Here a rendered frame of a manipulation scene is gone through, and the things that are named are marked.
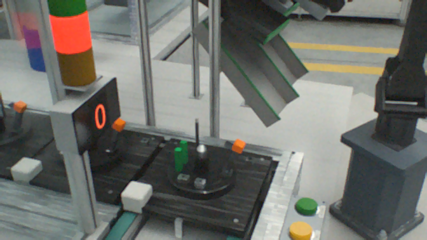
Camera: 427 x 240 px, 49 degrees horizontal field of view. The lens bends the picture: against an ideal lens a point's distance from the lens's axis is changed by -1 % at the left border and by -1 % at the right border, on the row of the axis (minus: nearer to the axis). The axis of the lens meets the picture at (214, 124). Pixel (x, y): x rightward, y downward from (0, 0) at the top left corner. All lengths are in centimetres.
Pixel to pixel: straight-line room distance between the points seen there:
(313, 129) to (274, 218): 51
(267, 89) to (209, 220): 42
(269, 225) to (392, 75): 35
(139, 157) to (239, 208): 27
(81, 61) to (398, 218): 68
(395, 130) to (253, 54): 42
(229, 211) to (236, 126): 50
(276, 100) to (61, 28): 65
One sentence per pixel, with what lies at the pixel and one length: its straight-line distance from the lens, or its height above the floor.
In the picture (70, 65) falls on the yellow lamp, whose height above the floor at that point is 129.
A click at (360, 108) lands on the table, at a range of 150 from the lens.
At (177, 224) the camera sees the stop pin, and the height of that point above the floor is 96.
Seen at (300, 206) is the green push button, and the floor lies 97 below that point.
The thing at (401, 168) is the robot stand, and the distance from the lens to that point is 90.
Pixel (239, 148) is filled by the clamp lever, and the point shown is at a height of 107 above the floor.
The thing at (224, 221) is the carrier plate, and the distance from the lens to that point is 86.
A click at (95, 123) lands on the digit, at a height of 120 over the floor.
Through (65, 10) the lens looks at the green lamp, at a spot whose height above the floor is 137.
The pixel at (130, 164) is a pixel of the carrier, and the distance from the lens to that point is 101.
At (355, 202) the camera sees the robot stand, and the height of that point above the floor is 92.
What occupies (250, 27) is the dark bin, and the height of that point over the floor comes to 122.
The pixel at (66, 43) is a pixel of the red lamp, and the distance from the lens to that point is 66.
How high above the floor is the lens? 156
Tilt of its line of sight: 31 degrees down
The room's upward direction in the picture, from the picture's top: straight up
